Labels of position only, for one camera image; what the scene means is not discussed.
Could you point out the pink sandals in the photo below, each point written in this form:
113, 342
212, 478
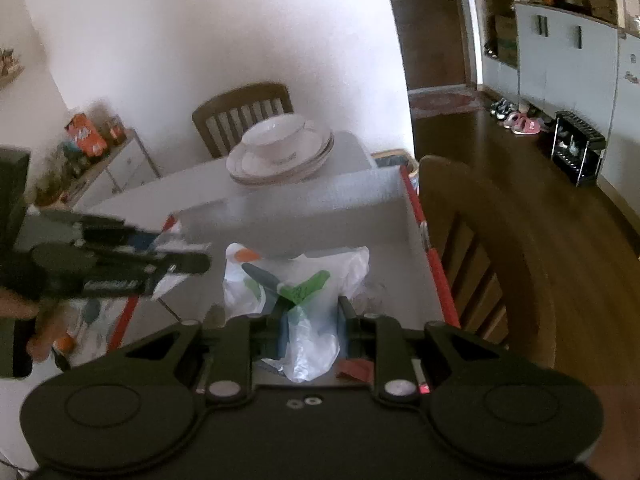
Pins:
525, 125

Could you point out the black shoe rack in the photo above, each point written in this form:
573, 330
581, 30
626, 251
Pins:
580, 150

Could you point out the dark sneakers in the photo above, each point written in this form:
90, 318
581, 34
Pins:
502, 110

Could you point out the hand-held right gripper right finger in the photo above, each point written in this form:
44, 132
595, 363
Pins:
346, 331

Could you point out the red cardboard box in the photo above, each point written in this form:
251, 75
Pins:
310, 205

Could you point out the white green-printed plastic bag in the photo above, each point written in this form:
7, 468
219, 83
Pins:
305, 350

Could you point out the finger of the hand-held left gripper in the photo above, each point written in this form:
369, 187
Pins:
150, 270
110, 232

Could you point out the brown wooden door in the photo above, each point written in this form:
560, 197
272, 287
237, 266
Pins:
430, 40

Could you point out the wooden chair with curved back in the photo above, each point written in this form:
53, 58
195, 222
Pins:
505, 270

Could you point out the white side cabinet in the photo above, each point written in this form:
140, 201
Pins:
127, 165

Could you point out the red door mat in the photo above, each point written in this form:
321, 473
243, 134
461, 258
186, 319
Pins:
445, 104

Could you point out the person's left hand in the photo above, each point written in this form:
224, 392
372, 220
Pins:
47, 332

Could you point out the white bowl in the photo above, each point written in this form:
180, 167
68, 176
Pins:
280, 135

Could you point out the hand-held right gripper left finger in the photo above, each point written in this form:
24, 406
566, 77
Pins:
272, 331

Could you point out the grey wall cabinet unit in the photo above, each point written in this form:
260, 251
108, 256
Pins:
570, 70

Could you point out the wooden slat-back chair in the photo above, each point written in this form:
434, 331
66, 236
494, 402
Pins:
235, 105

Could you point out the orange snack bag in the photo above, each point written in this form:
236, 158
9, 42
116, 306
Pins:
86, 135

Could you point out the small orange fruit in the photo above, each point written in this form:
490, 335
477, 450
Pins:
65, 343

